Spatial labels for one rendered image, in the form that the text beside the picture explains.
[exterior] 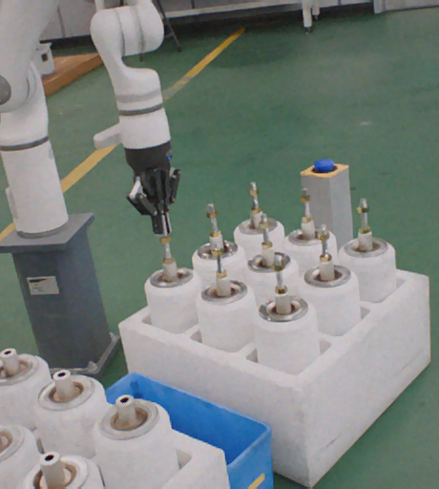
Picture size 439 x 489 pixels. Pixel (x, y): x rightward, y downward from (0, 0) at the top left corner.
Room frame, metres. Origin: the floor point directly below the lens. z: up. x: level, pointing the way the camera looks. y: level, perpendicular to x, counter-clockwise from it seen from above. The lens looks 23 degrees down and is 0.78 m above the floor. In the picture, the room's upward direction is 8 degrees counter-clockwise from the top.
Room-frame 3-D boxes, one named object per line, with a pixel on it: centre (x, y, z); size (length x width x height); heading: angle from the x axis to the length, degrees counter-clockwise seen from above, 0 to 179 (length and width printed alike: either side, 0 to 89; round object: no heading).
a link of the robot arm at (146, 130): (1.13, 0.11, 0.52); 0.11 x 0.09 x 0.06; 58
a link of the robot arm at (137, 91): (1.11, 0.10, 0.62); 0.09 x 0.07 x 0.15; 104
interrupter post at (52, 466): (0.65, 0.22, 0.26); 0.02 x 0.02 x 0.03
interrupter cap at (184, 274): (1.12, 0.09, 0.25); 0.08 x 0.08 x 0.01
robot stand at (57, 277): (1.31, 0.33, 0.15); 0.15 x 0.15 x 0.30; 75
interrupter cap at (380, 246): (1.12, -0.24, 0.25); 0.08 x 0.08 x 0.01
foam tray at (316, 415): (1.12, -0.07, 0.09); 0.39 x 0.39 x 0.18; 46
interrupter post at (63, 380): (0.81, 0.23, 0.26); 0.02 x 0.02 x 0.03
